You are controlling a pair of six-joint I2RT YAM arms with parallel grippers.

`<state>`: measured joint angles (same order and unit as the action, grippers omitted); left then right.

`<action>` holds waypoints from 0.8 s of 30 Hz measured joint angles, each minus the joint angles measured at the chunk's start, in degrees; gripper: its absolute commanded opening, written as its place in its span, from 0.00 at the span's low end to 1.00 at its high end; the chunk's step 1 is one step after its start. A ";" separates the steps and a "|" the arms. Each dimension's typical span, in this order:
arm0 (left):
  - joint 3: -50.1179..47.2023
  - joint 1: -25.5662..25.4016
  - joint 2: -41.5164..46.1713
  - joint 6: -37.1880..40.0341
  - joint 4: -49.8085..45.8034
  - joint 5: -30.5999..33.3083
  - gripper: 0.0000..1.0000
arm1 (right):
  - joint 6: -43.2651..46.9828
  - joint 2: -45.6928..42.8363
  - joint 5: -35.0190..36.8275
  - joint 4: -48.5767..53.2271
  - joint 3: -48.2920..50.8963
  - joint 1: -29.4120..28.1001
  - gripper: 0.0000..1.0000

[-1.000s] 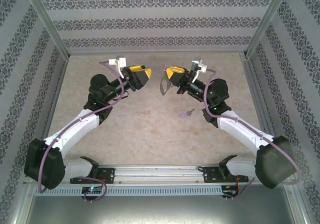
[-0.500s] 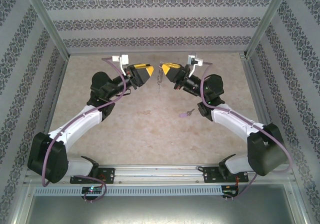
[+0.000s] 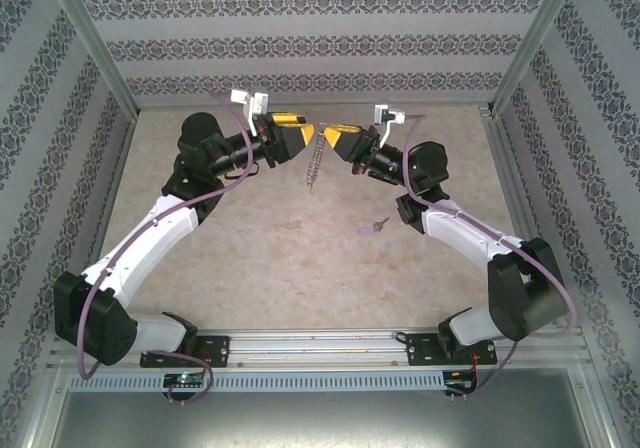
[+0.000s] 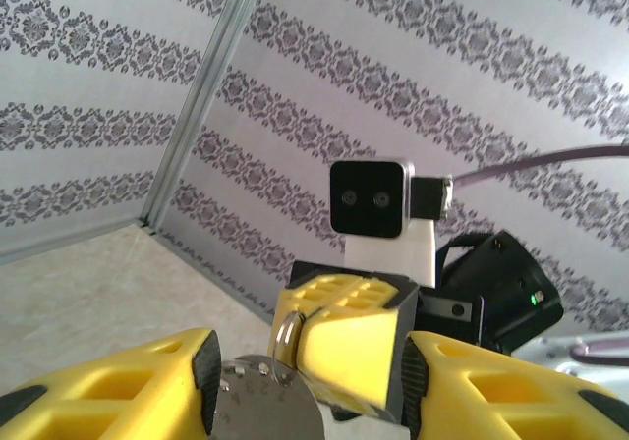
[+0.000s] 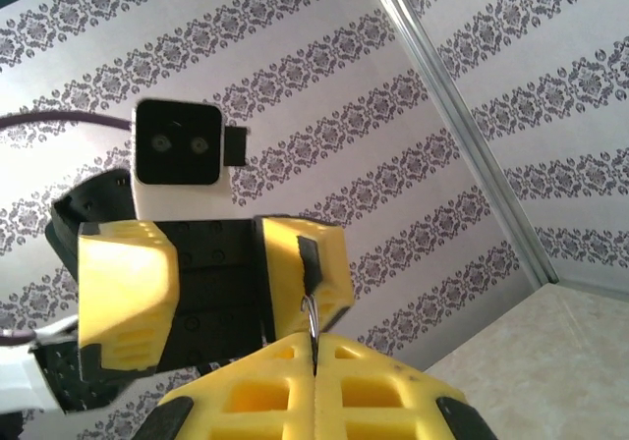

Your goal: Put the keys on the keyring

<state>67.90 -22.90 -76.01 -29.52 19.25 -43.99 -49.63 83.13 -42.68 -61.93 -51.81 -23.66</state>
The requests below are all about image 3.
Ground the silver keyring with chain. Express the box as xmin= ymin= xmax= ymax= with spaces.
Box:
xmin=303 ymin=120 xmax=329 ymax=195

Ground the purple headed key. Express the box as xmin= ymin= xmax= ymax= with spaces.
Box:
xmin=356 ymin=216 xmax=392 ymax=236

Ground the grey metal sheet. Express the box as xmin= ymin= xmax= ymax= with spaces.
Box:
xmin=29 ymin=367 xmax=614 ymax=448

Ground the aluminium frame post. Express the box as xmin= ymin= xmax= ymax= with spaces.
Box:
xmin=489 ymin=0 xmax=586 ymax=117
xmin=42 ymin=0 xmax=141 ymax=117

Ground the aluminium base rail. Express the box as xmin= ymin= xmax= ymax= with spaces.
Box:
xmin=48 ymin=327 xmax=590 ymax=370

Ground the slotted grey cable duct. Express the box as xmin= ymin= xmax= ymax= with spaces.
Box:
xmin=67 ymin=370 xmax=447 ymax=395

